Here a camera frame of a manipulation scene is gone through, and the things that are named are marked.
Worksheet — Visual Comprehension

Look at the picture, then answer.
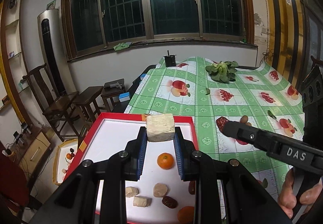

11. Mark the red tray with white inside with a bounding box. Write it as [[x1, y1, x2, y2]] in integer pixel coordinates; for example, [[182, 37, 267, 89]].
[[63, 112, 200, 224]]

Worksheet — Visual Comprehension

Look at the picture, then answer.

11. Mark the dark wooden stool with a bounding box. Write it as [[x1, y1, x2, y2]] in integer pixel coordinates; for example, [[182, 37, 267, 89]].
[[72, 86, 106, 123], [101, 78, 127, 113]]

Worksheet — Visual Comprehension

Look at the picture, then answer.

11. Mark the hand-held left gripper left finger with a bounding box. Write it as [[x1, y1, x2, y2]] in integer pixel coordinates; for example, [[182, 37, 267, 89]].
[[35, 127, 148, 224]]

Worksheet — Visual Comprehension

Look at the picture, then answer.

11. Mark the dark wooden armchair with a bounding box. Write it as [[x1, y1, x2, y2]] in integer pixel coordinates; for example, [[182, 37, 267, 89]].
[[22, 63, 87, 142]]

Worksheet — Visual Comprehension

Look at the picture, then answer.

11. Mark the orange mandarin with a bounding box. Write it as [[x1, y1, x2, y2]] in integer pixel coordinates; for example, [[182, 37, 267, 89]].
[[157, 153, 174, 170], [177, 206, 195, 223]]

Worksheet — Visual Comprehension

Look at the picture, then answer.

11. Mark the white cake block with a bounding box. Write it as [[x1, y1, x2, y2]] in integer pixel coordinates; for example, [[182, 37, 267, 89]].
[[146, 113, 176, 142]]

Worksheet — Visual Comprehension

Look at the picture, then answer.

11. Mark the yellow-rimmed cardboard box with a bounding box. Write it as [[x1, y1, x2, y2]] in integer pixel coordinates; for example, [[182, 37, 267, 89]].
[[52, 138, 79, 186]]

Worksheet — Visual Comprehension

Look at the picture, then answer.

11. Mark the dark red furniture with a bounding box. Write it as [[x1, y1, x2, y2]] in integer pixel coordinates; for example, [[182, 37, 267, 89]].
[[0, 156, 29, 207]]

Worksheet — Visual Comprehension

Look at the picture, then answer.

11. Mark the light wooden cabinet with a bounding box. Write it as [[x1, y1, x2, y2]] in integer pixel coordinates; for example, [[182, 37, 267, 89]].
[[0, 125, 53, 189]]

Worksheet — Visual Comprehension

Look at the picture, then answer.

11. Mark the person's right hand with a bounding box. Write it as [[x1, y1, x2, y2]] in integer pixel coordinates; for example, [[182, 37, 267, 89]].
[[278, 167, 323, 218]]

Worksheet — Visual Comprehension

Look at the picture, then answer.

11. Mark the green fruit-print tablecloth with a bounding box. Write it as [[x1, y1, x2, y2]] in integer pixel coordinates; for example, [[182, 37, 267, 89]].
[[124, 56, 304, 219]]

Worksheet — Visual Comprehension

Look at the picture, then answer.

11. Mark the green cloth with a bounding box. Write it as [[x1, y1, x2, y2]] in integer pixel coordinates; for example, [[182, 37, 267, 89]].
[[113, 42, 132, 51]]

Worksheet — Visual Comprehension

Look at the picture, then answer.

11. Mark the pale brown cake piece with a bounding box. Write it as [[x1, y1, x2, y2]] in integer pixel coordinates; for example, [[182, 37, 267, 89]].
[[133, 196, 152, 207], [153, 183, 169, 197], [125, 187, 139, 198]]

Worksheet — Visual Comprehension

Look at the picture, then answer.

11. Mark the green leafy vegetable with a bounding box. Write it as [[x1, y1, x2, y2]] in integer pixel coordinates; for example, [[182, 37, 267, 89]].
[[205, 60, 239, 83]]

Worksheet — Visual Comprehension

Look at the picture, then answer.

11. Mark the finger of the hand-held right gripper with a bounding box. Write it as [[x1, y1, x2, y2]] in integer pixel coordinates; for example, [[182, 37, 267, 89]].
[[223, 120, 278, 156]]

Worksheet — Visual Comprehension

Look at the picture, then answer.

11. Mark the carved dark wooden chair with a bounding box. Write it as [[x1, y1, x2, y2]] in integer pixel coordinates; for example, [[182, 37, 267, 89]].
[[301, 56, 323, 144]]

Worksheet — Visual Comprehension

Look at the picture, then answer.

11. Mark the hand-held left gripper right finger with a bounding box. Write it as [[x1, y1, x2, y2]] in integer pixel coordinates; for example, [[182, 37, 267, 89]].
[[173, 127, 293, 224]]

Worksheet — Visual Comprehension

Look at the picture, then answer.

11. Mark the silver standing air conditioner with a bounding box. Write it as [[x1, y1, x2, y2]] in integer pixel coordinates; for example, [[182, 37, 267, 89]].
[[37, 9, 67, 97]]

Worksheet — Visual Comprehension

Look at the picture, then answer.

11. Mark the black pen holder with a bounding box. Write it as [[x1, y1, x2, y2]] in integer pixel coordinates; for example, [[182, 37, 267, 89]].
[[163, 50, 177, 67]]

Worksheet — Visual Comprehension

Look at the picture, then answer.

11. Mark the wooden shelf unit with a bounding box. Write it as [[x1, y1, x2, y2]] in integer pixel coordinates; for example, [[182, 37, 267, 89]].
[[0, 0, 33, 123]]

